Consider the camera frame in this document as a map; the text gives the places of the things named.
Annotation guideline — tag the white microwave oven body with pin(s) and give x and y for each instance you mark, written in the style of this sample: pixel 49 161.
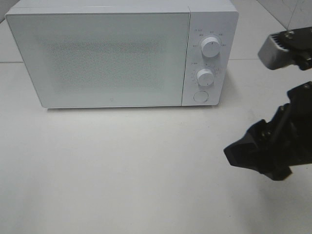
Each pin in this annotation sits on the white microwave oven body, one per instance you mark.
pixel 206 18

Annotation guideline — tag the upper white power knob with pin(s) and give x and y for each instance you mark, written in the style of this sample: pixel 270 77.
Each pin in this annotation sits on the upper white power knob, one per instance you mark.
pixel 210 46

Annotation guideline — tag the white timer knob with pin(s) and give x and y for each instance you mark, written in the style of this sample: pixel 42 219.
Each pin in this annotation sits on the white timer knob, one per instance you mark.
pixel 205 77

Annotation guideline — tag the round white door release button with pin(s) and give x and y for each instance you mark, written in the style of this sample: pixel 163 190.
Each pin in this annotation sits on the round white door release button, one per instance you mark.
pixel 201 96

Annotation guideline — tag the white microwave door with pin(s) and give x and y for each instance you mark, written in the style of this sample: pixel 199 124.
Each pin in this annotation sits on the white microwave door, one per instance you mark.
pixel 104 60

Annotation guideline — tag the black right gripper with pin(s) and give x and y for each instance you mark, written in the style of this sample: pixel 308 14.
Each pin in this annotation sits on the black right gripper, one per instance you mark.
pixel 286 141

